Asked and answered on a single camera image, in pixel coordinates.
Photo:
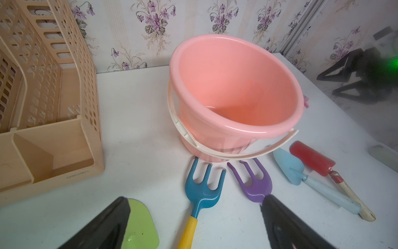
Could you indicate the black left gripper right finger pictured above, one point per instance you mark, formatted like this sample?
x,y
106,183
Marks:
x,y
285,230

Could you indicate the pink plastic bucket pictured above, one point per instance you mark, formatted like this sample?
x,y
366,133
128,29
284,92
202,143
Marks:
x,y
230,99

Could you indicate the green trowel wooden handle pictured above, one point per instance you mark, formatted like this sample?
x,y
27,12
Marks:
x,y
140,231

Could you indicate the light blue plastic trowel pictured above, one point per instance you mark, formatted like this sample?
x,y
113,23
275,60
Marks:
x,y
293,168

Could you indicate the red shovel wooden handle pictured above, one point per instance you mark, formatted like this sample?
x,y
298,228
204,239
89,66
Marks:
x,y
323,166

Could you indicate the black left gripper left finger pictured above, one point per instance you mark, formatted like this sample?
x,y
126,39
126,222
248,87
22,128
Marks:
x,y
105,231

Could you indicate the beige plastic file organizer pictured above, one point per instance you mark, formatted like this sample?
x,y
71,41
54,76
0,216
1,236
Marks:
x,y
50,125

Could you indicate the purple rake pink handle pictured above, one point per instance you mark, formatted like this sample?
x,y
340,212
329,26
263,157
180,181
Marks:
x,y
260,188

